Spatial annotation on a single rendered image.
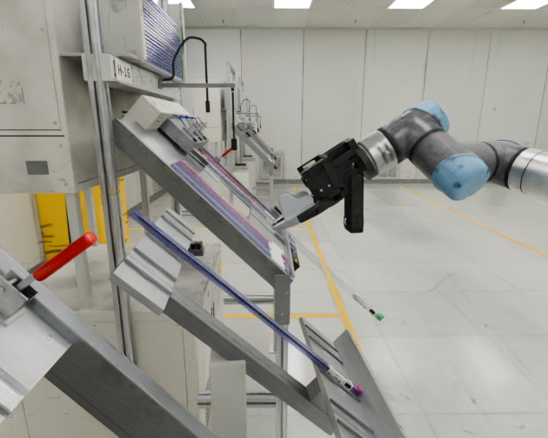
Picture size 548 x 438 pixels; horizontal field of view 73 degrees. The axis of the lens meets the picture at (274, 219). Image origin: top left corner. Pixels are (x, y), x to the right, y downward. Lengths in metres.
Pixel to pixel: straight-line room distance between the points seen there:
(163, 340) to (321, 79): 6.95
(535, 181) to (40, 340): 0.69
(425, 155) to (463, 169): 0.07
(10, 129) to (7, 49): 0.21
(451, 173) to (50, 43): 1.05
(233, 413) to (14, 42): 1.08
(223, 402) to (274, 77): 7.33
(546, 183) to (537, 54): 8.74
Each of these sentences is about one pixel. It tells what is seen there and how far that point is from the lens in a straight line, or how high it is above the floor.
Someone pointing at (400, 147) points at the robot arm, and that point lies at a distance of 0.70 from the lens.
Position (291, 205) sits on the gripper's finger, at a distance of 0.67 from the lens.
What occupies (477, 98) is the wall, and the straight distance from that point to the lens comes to 8.79.
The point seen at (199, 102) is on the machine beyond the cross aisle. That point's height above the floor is 1.46.
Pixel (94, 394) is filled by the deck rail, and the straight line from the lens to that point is 0.45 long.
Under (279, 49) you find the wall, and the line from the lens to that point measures 7.86.
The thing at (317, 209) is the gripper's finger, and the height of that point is 1.06.
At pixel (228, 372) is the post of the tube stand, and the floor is 0.80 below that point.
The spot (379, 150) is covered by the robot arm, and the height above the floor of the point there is 1.15.
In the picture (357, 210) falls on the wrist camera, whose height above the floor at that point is 1.05.
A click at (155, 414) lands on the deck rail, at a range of 0.45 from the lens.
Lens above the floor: 1.20
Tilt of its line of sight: 14 degrees down
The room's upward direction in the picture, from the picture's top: straight up
